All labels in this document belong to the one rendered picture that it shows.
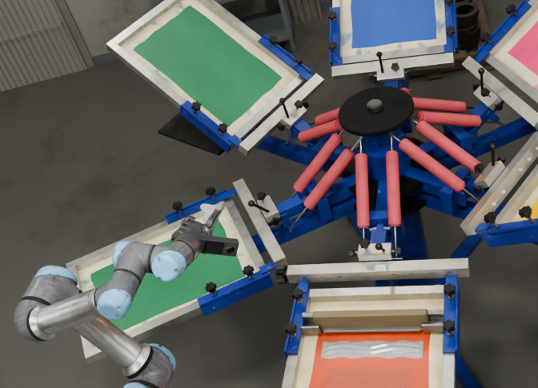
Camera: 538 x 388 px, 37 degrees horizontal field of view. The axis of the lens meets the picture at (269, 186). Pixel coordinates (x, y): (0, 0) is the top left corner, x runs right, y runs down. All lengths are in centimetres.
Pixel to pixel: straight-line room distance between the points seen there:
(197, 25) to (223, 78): 34
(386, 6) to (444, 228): 131
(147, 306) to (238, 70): 126
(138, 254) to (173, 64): 195
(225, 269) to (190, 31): 128
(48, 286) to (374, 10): 235
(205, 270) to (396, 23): 154
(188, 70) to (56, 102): 316
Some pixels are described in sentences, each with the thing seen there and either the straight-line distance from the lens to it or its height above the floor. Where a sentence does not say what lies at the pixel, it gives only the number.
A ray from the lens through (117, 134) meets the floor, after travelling 620.
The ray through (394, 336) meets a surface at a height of 95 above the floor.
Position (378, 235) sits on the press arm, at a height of 104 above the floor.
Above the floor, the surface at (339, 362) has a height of 95.
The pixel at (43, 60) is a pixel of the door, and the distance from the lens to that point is 723.
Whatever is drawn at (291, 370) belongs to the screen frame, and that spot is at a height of 99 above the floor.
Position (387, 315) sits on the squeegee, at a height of 106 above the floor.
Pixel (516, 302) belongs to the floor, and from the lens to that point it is 423.
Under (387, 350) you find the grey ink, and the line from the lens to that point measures 291.
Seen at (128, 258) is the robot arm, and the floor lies 194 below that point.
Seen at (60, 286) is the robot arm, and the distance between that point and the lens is 237.
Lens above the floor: 327
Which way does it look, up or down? 39 degrees down
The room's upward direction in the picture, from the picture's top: 19 degrees counter-clockwise
